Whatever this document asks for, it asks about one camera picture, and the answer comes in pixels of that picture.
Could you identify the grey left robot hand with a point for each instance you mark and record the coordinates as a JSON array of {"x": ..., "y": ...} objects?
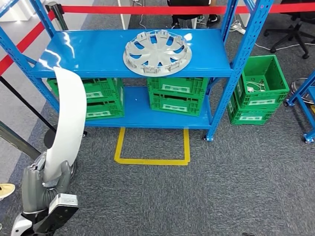
[{"x": 32, "y": 189}]

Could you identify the white curved car panel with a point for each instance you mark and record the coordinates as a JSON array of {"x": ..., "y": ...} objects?
[{"x": 69, "y": 123}]

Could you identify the blue metal shelf rack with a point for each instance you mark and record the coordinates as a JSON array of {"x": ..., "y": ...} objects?
[
  {"x": 98, "y": 52},
  {"x": 299, "y": 94}
]

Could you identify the person's tan shoe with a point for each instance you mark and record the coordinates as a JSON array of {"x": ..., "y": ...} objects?
[{"x": 6, "y": 190}]

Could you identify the black stanchion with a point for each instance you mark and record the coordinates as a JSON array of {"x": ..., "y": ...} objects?
[{"x": 49, "y": 138}]

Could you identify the white platform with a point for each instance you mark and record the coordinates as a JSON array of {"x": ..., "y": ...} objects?
[{"x": 14, "y": 9}]

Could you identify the white desk panel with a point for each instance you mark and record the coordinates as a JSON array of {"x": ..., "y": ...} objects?
[
  {"x": 244, "y": 20},
  {"x": 124, "y": 16}
]

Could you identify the grey wheel hubcap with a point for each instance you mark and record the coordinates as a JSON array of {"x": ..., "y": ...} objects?
[{"x": 157, "y": 52}]

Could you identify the person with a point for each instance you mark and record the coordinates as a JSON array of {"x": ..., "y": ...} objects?
[{"x": 212, "y": 20}]

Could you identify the white power strip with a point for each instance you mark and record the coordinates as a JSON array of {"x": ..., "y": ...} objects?
[{"x": 238, "y": 29}]

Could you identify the chrome round stanchion base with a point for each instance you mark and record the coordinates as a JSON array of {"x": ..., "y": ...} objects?
[{"x": 296, "y": 87}]

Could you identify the black office chair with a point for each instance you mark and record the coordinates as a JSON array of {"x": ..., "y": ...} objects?
[{"x": 295, "y": 29}]

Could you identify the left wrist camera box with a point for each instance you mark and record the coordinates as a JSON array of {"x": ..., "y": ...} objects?
[{"x": 63, "y": 208}]

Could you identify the black belt stanchion post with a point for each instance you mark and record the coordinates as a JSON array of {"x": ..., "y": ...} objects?
[{"x": 57, "y": 16}]

